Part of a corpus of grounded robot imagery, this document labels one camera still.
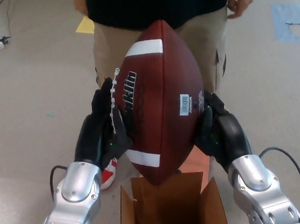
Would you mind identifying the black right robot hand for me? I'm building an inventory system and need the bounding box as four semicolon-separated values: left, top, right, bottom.
190;87;254;178

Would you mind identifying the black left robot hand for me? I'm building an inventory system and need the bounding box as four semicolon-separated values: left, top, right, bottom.
67;76;135;173

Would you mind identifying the brown leather football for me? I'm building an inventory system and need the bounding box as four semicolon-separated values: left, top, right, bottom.
111;17;212;189

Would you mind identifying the red and white sneaker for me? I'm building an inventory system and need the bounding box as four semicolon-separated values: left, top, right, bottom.
97;157;120;190

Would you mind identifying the blue tape floor patch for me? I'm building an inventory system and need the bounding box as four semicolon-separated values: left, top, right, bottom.
270;1;300;46

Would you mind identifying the brown cardboard box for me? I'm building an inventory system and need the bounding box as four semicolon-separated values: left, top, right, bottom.
114;137;230;224

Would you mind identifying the black shirt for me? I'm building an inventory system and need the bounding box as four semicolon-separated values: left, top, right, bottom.
72;0;237;37

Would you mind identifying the yellow paper sheet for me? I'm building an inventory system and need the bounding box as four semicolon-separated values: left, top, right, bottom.
74;15;95;35

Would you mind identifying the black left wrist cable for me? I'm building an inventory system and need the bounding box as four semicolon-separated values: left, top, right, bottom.
48;164;70;201

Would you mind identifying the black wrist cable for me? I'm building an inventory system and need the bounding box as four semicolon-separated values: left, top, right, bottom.
48;164;70;201
258;144;300;224

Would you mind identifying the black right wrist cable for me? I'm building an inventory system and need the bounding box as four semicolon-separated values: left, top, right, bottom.
258;144;300;224

